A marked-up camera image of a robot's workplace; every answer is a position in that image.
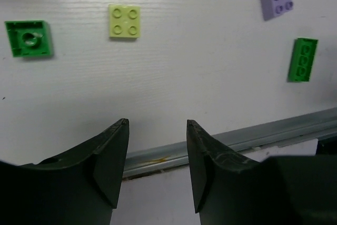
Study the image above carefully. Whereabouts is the aluminium table edge rail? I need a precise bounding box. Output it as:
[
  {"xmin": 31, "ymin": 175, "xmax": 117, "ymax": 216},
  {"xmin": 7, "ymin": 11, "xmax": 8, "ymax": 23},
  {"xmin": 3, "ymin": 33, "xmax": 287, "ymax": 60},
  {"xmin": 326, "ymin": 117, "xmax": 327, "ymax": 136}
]
[{"xmin": 123, "ymin": 108, "xmax": 336, "ymax": 180}]

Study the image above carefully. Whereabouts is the yellow-green 2x2 lego brick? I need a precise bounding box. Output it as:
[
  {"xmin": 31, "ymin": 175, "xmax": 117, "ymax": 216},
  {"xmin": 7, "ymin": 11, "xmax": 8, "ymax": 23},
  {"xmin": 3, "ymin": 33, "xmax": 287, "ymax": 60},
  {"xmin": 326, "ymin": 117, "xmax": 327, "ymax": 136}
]
[{"xmin": 108, "ymin": 4, "xmax": 141, "ymax": 38}]

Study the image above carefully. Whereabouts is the purple 2x2 lego brick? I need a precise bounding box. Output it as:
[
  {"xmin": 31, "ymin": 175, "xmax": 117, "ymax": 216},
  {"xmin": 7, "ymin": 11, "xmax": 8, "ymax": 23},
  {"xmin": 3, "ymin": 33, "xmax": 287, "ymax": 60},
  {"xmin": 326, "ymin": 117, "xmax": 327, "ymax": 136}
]
[{"xmin": 260, "ymin": 0, "xmax": 294, "ymax": 21}]

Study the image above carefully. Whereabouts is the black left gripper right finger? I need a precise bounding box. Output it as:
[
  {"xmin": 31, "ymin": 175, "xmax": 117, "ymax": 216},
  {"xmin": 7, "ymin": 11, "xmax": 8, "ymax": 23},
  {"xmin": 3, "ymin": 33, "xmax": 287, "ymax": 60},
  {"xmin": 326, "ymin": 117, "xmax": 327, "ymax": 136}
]
[{"xmin": 186, "ymin": 120, "xmax": 336, "ymax": 224}]

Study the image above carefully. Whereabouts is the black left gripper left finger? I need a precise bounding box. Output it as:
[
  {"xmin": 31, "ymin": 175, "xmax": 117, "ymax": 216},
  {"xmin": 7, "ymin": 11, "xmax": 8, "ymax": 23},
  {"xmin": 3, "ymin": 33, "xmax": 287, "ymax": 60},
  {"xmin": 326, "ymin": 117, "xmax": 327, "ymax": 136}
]
[{"xmin": 1, "ymin": 119, "xmax": 129, "ymax": 224}]

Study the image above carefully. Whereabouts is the green upside-down 2x2 lego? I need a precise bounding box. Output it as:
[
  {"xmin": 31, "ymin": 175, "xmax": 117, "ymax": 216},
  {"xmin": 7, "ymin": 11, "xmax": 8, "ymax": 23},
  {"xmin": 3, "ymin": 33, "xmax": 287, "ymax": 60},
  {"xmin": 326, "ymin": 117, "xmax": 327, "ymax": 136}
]
[{"xmin": 4, "ymin": 20, "xmax": 54, "ymax": 58}]

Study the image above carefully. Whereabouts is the green upside-down 2x3 lego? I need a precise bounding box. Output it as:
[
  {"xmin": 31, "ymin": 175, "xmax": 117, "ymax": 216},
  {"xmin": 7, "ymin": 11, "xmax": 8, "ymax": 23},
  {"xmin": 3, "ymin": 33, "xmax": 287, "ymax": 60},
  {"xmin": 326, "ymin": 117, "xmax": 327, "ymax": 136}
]
[{"xmin": 287, "ymin": 37, "xmax": 319, "ymax": 82}]

